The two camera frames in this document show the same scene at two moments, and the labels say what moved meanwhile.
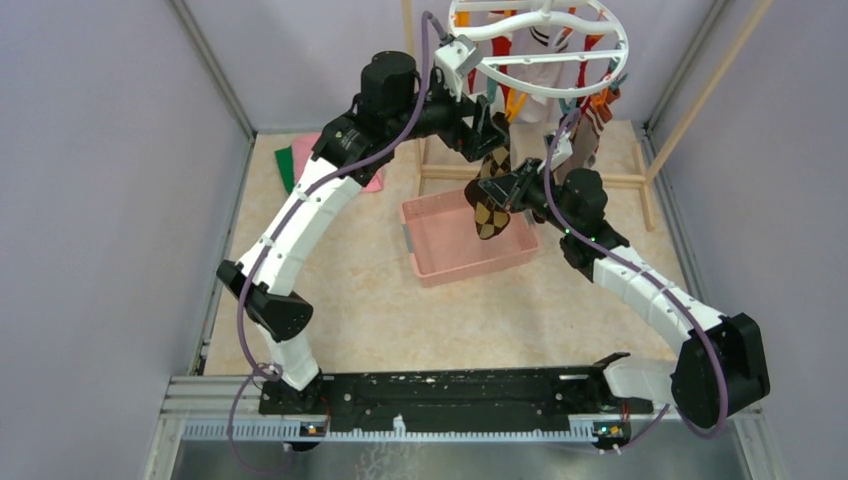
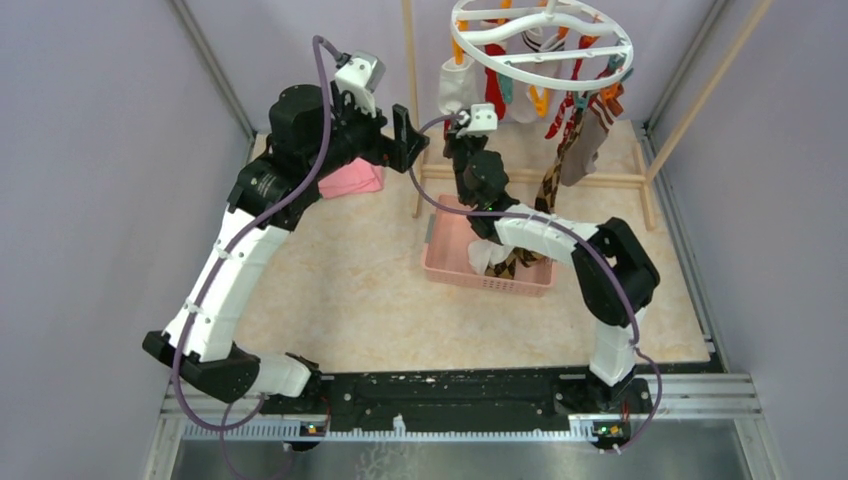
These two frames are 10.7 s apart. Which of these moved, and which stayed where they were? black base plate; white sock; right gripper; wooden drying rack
Moved: white sock; right gripper
Stayed: black base plate; wooden drying rack
